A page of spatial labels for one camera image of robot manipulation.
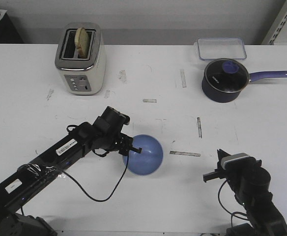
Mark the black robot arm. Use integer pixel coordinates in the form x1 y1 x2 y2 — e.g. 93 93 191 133
203 149 287 236
0 107 142 236

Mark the right black cable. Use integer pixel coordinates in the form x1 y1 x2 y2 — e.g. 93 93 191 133
218 179 247 228

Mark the dark blue saucepan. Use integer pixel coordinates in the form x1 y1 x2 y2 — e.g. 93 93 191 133
201 70 287 103

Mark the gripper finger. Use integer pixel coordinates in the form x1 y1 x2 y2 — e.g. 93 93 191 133
215 158 223 172
217 149 231 162
118 136 133 156
129 147 142 154

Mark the black box at back left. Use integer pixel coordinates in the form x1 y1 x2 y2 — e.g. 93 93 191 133
0 9 24 44

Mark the clear plastic food container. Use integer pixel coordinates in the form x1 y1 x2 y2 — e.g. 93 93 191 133
194 37 247 61

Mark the cream and steel toaster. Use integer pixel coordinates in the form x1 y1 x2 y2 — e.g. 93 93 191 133
55 22 106 95

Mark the left black cable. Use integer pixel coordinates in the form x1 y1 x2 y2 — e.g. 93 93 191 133
59 149 131 203

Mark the white metal shelf upright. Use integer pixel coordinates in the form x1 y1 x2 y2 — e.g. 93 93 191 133
261 0 287 45

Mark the black cable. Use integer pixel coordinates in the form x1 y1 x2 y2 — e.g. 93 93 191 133
218 179 247 228
59 149 131 203

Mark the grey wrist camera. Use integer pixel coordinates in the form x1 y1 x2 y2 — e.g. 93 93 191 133
221 152 250 170
112 108 130 125

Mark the glass pot lid blue knob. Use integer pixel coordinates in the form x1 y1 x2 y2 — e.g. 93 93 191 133
204 58 249 93

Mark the bread slice in toaster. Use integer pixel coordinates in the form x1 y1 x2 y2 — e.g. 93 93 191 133
74 28 89 59

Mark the blue bowl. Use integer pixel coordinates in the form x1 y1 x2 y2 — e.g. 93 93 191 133
123 134 163 176

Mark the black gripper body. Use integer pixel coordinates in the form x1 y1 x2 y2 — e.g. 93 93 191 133
91 106 127 152
203 159 262 193

